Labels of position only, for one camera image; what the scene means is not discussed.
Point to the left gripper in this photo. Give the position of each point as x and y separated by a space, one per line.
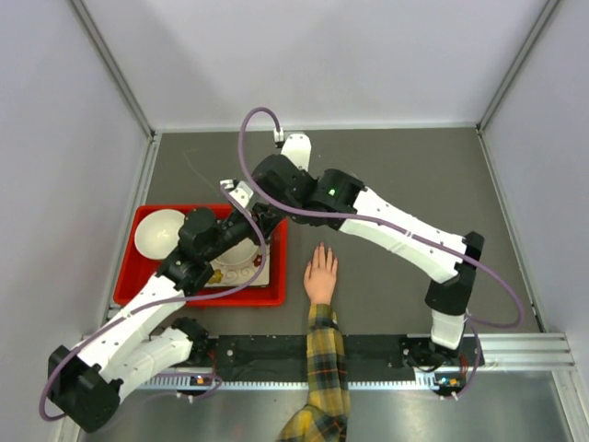
264 223

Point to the yellow plaid sleeve forearm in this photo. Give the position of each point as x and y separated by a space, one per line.
325 415

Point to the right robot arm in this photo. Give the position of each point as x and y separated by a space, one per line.
342 202

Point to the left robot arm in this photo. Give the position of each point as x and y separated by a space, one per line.
89 382

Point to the mannequin hand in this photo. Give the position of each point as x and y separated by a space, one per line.
320 275

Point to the cream cup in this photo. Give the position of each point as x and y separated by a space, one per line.
239 255

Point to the red plastic tray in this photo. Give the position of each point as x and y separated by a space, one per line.
268 291

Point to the floral square plate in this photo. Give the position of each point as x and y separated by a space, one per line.
235 276

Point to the white bowl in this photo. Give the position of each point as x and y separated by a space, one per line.
157 234

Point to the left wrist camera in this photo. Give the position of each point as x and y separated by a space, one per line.
239 194

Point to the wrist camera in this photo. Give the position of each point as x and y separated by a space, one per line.
239 194
295 146

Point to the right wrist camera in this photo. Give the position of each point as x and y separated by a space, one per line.
295 146

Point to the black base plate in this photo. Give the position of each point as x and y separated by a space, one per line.
282 358

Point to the aluminium frame rail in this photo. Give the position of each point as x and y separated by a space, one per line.
504 352

